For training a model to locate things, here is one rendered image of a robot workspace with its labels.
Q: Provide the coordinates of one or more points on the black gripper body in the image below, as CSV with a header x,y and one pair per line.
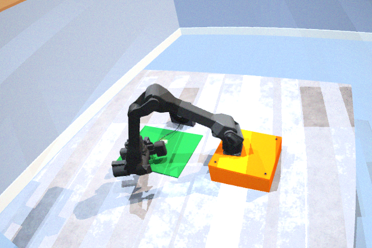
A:
x,y
159,148

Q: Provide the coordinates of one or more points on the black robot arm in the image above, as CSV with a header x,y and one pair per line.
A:
x,y
156,98

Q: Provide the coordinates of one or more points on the green circuit board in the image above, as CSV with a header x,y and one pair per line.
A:
x,y
179,145

